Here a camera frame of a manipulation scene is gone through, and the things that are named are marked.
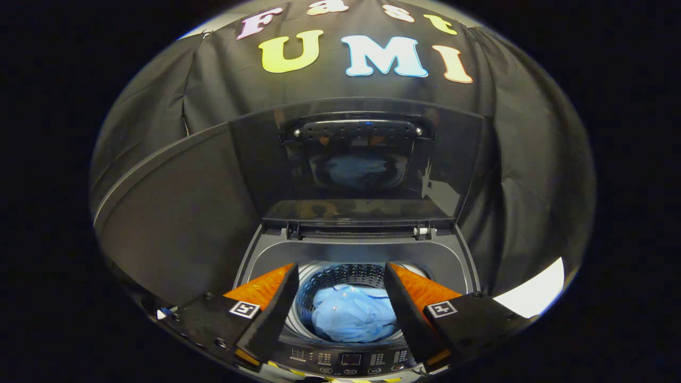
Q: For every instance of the light blue polo shirt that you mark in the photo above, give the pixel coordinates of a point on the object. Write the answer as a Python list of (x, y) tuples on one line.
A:
[(354, 314)]

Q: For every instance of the dark grey washing machine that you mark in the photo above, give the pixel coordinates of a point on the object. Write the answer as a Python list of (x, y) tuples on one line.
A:
[(351, 247)]

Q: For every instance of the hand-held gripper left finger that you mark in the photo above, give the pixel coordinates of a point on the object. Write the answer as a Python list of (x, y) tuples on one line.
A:
[(271, 319)]

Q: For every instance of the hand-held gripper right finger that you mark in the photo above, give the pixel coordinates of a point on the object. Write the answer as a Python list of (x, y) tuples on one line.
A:
[(407, 314)]

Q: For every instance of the black backdrop cloth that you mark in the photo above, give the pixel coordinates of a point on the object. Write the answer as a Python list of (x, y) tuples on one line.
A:
[(505, 159)]

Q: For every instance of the black and beige cabinet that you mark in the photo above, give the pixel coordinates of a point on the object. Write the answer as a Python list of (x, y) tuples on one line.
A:
[(175, 218)]

